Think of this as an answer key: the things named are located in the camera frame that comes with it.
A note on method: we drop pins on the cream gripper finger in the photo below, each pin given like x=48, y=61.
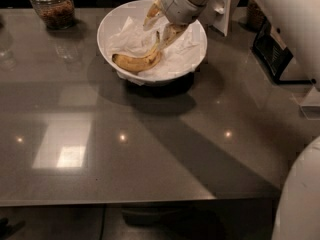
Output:
x=153, y=15
x=170, y=34

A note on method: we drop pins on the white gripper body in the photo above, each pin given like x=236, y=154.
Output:
x=177, y=4

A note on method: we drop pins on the yellow banana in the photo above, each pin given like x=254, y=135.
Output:
x=138, y=64

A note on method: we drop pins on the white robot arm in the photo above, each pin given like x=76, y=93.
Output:
x=298, y=212

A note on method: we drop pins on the white bowl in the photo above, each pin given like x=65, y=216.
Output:
x=113, y=24

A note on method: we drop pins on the white crumpled paper liner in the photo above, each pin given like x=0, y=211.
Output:
x=156, y=56

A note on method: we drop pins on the glass jar with granola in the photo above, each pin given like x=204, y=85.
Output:
x=255, y=16

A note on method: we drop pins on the glass jar with nuts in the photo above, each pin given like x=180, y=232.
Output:
x=56, y=14

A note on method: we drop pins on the white stand bracket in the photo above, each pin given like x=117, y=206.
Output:
x=217, y=14

